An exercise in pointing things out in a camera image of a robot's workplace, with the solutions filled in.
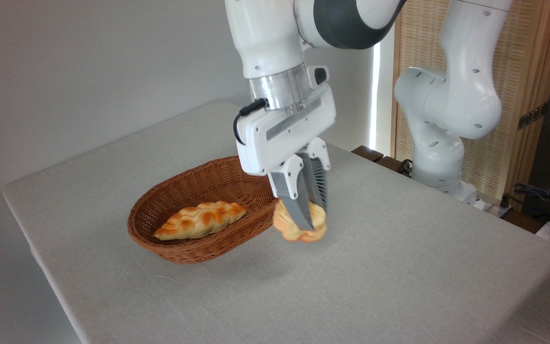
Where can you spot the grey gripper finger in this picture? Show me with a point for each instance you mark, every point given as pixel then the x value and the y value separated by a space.
pixel 317 181
pixel 294 200

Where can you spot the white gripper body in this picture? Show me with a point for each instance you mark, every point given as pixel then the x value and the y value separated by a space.
pixel 275 143

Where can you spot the round pale bread bun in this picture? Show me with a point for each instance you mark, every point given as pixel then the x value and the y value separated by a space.
pixel 291 231

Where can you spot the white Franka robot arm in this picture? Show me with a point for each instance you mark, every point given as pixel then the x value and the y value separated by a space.
pixel 265 38

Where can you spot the braided golden bread loaf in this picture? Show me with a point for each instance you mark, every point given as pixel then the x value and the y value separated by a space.
pixel 198 220

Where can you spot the brown wicker oval basket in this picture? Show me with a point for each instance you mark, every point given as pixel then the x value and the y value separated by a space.
pixel 198 251

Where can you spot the dark wooden base board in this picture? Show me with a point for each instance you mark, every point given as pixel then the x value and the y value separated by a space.
pixel 368 153

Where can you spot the grey tablecloth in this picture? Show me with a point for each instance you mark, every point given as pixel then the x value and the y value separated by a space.
pixel 399 286

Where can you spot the black screen hinge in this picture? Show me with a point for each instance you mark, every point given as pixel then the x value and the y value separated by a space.
pixel 533 116

